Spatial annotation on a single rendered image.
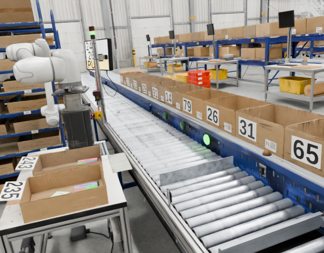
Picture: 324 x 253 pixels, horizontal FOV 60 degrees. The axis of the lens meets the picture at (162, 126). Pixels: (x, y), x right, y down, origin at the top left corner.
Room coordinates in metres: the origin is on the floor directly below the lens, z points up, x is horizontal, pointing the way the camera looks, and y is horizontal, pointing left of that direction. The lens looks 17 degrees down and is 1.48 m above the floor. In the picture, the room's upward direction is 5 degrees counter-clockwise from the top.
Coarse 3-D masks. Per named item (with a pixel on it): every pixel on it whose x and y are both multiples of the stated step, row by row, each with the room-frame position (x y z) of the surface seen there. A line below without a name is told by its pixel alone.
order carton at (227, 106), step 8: (232, 96) 2.08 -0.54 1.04; (240, 96) 2.06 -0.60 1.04; (208, 104) 1.93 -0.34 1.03; (216, 104) 1.83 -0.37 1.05; (224, 104) 2.06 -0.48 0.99; (232, 104) 2.08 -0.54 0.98; (240, 104) 2.06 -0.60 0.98; (248, 104) 1.97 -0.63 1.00; (256, 104) 1.89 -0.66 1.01; (264, 104) 1.81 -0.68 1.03; (224, 112) 1.74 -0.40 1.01; (232, 112) 1.66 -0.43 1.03; (208, 120) 1.94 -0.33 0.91; (224, 120) 1.74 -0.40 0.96; (232, 120) 1.66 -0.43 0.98; (232, 128) 1.66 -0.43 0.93
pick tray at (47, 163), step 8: (56, 152) 1.73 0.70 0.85; (64, 152) 1.74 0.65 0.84; (72, 152) 1.75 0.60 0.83; (80, 152) 1.76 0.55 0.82; (88, 152) 1.77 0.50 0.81; (96, 152) 1.79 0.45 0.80; (40, 160) 1.68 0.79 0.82; (48, 160) 1.72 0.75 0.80; (56, 160) 1.73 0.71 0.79; (64, 160) 1.74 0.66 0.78; (72, 160) 1.75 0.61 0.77; (40, 168) 1.64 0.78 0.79; (48, 168) 1.69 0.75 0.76; (56, 168) 1.46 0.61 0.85; (64, 168) 1.47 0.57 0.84; (72, 168) 1.48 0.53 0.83
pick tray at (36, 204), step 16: (48, 176) 1.40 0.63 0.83; (64, 176) 1.42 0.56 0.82; (80, 176) 1.45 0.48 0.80; (96, 176) 1.47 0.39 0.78; (32, 192) 1.37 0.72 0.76; (48, 192) 1.36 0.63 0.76; (80, 192) 1.18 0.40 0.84; (96, 192) 1.20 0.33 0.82; (32, 208) 1.12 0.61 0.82; (48, 208) 1.14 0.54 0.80; (64, 208) 1.16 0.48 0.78; (80, 208) 1.18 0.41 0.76
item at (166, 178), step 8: (216, 160) 1.48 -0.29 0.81; (224, 160) 1.50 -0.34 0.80; (232, 160) 1.52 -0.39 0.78; (184, 168) 1.42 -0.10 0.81; (192, 168) 1.43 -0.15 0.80; (200, 168) 1.45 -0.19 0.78; (208, 168) 1.46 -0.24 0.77; (216, 168) 1.48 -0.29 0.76; (224, 168) 1.50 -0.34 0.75; (160, 176) 1.37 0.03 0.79; (168, 176) 1.38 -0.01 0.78; (176, 176) 1.40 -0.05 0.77; (184, 176) 1.41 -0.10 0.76; (192, 176) 1.43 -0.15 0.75; (160, 184) 1.37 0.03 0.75
